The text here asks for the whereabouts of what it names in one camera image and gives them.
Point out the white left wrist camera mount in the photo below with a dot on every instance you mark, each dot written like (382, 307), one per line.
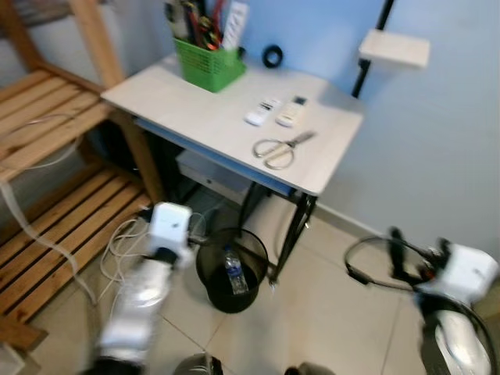
(169, 225)

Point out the black tape roll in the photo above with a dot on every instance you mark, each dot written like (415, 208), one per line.
(265, 56)

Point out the robot leg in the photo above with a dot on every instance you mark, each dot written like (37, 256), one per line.
(308, 369)
(199, 366)

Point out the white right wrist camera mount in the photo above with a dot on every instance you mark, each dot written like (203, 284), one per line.
(469, 273)

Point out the clear plastic bottle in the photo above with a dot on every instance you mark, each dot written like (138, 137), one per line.
(236, 277)

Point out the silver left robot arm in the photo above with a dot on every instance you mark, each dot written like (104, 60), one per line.
(137, 312)

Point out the white power strip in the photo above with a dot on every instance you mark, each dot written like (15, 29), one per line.
(236, 23)

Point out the small white shelf board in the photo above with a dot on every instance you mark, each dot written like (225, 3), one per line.
(394, 48)

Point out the robot left leg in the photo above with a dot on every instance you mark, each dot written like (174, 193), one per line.
(199, 366)

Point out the silver scissors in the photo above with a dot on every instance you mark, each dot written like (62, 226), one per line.
(299, 140)

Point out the black shelf pole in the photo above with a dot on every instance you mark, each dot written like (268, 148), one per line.
(386, 12)

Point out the robot right leg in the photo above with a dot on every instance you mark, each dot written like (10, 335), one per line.
(308, 369)

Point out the white remote control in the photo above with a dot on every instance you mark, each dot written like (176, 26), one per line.
(262, 112)

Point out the wooden slatted rack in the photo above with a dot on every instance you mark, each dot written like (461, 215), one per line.
(47, 101)

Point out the green plastic basket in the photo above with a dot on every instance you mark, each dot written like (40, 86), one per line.
(207, 70)

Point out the cream remote control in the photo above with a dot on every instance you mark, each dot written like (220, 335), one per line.
(292, 112)

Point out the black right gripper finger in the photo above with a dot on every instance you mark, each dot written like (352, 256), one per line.
(401, 258)
(445, 250)

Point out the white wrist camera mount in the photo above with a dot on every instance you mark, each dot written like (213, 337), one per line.
(469, 273)
(169, 225)

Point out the white top black leg table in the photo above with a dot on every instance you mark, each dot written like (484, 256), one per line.
(203, 117)

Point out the black mesh wastebasket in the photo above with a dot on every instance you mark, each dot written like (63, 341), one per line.
(254, 266)

